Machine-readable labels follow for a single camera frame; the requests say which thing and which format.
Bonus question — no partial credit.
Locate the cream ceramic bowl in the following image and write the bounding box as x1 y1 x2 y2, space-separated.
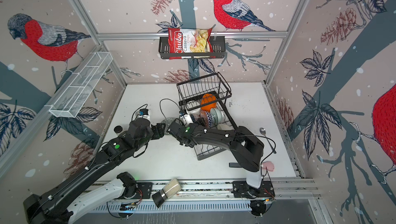
217 123 234 131

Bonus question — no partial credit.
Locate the light green ceramic bowl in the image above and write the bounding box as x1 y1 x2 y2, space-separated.
210 108 225 125

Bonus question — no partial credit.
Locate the orange plastic bowl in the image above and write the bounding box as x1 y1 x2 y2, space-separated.
201 94 217 112

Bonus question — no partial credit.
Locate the white ceramic bowl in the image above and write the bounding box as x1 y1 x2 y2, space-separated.
186 107 201 115

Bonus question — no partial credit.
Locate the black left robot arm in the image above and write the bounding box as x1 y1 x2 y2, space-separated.
23 118 166 224

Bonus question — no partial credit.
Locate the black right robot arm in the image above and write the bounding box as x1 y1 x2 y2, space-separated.
167 121 264 189

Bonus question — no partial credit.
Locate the black lidded spice jar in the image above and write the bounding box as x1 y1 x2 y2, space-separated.
113 126 123 135

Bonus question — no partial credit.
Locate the metal spoon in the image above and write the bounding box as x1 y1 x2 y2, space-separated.
259 128 276 154

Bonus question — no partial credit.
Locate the red cassava chips bag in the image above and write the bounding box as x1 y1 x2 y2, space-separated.
168 28 213 54

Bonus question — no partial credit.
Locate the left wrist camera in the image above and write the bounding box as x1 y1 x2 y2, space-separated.
136 108 151 121

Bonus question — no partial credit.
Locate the black wire dish rack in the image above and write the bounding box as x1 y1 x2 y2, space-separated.
176 73 239 161

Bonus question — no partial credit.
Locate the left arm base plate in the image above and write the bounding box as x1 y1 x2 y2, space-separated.
115 182 153 201

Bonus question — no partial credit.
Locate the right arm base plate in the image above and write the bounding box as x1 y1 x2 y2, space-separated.
232 181 275 199

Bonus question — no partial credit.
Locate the black wall shelf basket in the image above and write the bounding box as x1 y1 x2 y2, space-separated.
158 36 226 59

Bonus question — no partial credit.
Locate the pink handled knife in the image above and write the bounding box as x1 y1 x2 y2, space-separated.
229 161 275 172

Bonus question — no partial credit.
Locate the white mesh wall shelf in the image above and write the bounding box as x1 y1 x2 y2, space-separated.
49 52 113 118

